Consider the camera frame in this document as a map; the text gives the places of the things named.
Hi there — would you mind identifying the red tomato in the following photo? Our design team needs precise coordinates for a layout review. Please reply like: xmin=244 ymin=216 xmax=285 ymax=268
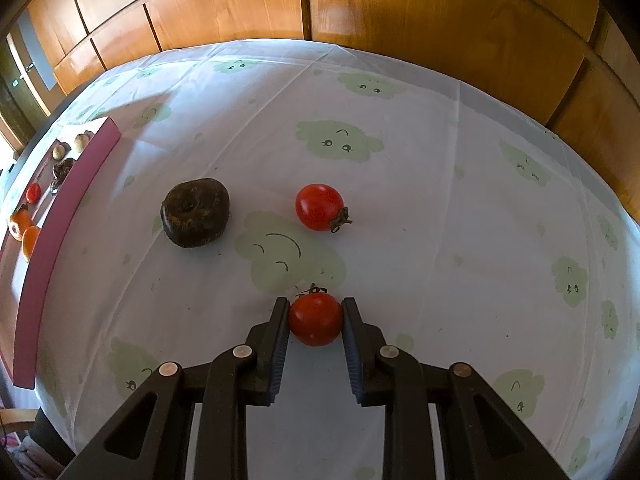
xmin=294 ymin=183 xmax=353 ymax=234
xmin=288 ymin=284 xmax=344 ymax=348

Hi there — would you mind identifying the orange fruit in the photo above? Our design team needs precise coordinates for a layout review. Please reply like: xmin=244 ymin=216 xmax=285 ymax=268
xmin=20 ymin=225 xmax=42 ymax=263

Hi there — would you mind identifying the dark brown wrinkled fruit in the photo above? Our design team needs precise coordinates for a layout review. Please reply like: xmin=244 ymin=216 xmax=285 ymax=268
xmin=160 ymin=178 xmax=231 ymax=249

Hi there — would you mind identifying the shiny brown ornament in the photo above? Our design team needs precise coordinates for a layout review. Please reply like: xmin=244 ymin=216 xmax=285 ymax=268
xmin=50 ymin=157 xmax=77 ymax=195

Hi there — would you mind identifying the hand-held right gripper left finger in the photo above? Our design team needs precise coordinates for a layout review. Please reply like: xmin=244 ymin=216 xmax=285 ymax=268
xmin=59 ymin=296 xmax=292 ymax=480

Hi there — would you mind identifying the wooden chair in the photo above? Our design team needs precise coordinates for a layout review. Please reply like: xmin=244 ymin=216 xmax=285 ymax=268
xmin=0 ymin=406 xmax=41 ymax=431

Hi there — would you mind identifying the dark cabinet door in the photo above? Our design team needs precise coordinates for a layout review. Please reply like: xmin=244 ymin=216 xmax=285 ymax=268
xmin=0 ymin=22 xmax=57 ymax=153

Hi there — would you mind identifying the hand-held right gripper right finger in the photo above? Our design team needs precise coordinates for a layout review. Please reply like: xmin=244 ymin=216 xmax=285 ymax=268
xmin=341 ymin=297 xmax=571 ymax=480

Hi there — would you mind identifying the orange persimmon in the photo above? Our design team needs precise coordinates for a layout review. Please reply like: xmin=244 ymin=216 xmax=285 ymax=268
xmin=8 ymin=204 xmax=32 ymax=241

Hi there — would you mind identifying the white green-printed tablecloth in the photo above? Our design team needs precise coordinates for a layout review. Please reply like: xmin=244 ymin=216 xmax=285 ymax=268
xmin=10 ymin=40 xmax=633 ymax=480

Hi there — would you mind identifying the wooden wardrobe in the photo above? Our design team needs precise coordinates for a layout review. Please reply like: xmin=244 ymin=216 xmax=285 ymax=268
xmin=25 ymin=0 xmax=640 ymax=211

